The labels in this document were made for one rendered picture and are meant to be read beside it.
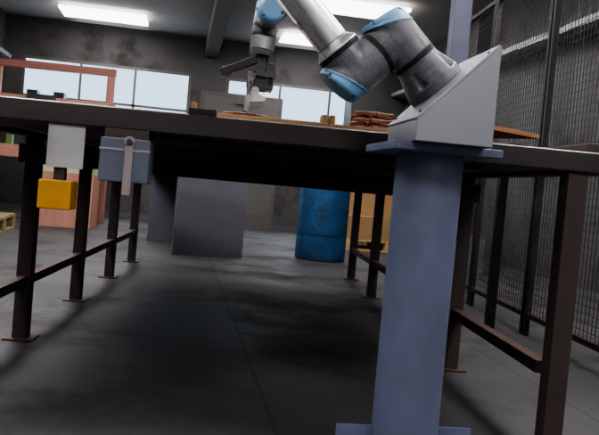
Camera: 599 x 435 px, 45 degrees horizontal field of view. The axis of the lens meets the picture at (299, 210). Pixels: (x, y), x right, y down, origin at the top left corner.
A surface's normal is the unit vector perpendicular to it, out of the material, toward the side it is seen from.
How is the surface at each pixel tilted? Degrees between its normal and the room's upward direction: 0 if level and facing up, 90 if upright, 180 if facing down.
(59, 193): 90
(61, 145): 90
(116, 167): 90
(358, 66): 92
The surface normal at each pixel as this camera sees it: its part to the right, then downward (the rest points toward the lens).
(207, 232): 0.36, 0.06
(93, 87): 0.16, 0.04
